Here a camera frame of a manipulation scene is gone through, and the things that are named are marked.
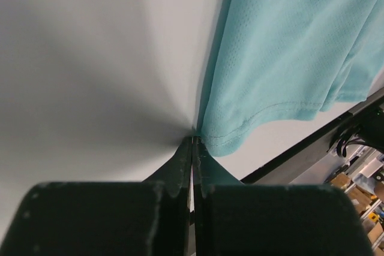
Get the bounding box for mint green t shirt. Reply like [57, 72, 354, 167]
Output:
[200, 0, 383, 156]

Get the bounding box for aluminium rail frame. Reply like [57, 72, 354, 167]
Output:
[290, 138, 383, 255]

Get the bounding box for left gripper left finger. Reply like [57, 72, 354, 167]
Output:
[5, 137, 192, 255]

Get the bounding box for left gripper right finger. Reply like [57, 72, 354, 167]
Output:
[192, 137, 373, 255]

